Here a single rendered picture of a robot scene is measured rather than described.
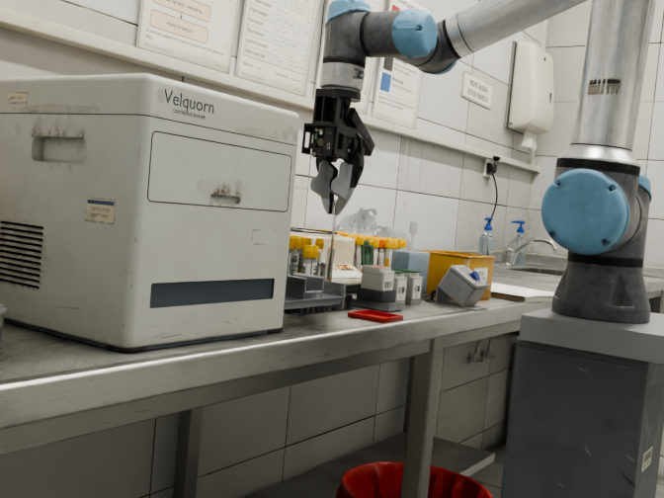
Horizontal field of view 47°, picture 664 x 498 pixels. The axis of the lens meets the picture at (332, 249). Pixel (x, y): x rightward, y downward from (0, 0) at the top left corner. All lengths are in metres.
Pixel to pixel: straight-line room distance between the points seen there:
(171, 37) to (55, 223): 0.90
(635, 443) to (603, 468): 0.06
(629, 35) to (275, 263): 0.58
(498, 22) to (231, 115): 0.58
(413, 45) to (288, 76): 0.84
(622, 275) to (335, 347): 0.46
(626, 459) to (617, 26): 0.62
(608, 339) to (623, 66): 0.39
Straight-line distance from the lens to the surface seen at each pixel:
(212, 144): 0.91
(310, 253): 1.23
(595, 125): 1.14
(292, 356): 1.01
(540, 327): 1.21
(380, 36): 1.30
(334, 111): 1.31
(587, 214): 1.11
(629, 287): 1.26
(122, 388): 0.80
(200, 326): 0.92
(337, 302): 1.19
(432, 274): 1.70
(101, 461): 1.76
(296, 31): 2.10
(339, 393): 2.46
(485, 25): 1.37
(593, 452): 1.25
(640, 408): 1.22
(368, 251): 1.42
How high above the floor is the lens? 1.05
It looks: 3 degrees down
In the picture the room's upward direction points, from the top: 5 degrees clockwise
